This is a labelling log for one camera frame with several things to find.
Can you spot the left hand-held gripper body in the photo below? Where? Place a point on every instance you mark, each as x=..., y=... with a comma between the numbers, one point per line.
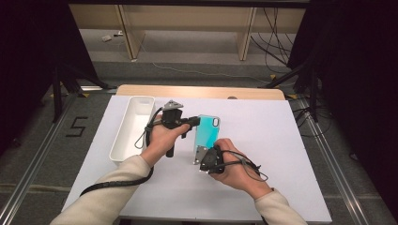
x=172, y=117

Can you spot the black curtain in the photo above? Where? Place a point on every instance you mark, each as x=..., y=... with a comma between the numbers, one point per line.
x=25, y=47
x=359, y=62

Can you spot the yellow floor tape piece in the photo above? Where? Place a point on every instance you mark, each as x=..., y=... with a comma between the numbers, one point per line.
x=292, y=96
x=84, y=95
x=273, y=76

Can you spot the white table board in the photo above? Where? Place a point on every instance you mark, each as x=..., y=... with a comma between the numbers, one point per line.
x=187, y=193

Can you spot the black metal stand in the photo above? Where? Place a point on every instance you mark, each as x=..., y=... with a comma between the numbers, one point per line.
x=313, y=93
x=57, y=93

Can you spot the light wooden desk frame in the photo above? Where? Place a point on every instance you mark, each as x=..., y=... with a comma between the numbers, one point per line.
x=187, y=17

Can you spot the person's right hand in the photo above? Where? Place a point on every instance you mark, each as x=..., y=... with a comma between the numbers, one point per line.
x=241, y=175

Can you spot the small white floor device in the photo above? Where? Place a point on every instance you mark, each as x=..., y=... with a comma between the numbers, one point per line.
x=106, y=38

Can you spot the turquoise phone case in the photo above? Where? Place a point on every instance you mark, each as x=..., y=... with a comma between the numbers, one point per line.
x=207, y=131

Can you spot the white plastic bin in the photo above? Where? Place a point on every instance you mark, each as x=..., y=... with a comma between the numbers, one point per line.
x=133, y=125

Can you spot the person's left hand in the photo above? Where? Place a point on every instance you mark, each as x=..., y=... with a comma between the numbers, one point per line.
x=159, y=140

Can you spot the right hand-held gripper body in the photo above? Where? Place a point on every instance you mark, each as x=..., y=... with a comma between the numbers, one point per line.
x=212, y=161

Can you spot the metal floor rail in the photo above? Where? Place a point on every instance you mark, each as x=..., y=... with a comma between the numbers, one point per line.
x=331, y=165
x=31, y=168

